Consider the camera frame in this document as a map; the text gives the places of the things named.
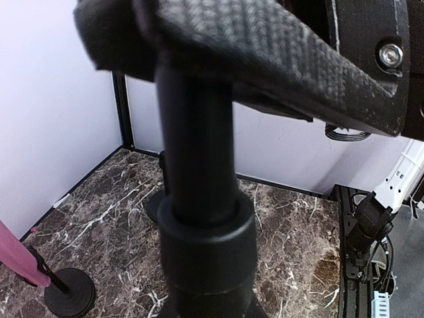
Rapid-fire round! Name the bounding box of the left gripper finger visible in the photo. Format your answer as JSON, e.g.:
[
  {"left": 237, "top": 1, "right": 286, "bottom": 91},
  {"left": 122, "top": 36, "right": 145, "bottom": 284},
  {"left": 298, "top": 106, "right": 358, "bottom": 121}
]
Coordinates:
[{"left": 74, "top": 1, "right": 407, "bottom": 136}]

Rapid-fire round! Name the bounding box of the black stand for small pale microphone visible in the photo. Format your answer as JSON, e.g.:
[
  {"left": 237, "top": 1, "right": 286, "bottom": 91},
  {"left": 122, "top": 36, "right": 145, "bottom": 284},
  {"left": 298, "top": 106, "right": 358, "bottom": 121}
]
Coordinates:
[{"left": 146, "top": 150, "right": 170, "bottom": 223}]

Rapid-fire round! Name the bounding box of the black stand for right pink microphone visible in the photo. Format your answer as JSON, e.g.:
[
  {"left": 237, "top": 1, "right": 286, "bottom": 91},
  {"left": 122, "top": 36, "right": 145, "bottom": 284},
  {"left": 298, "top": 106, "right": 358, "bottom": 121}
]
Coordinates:
[{"left": 26, "top": 245, "right": 96, "bottom": 317}]

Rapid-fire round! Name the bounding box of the right pink microphone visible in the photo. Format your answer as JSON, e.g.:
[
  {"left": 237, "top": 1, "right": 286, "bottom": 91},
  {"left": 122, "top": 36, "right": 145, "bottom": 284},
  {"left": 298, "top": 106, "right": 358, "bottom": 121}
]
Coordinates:
[{"left": 1, "top": 223, "right": 51, "bottom": 288}]

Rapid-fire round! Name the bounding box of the black front rail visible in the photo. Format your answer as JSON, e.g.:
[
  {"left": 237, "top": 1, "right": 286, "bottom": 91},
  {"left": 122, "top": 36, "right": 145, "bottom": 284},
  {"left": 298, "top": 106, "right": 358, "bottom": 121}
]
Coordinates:
[{"left": 331, "top": 185, "right": 373, "bottom": 318}]

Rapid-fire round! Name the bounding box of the white slotted cable duct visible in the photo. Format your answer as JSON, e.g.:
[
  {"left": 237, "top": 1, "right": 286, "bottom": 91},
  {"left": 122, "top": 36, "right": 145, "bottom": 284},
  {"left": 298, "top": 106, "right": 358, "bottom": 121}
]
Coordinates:
[{"left": 371, "top": 291, "right": 390, "bottom": 318}]

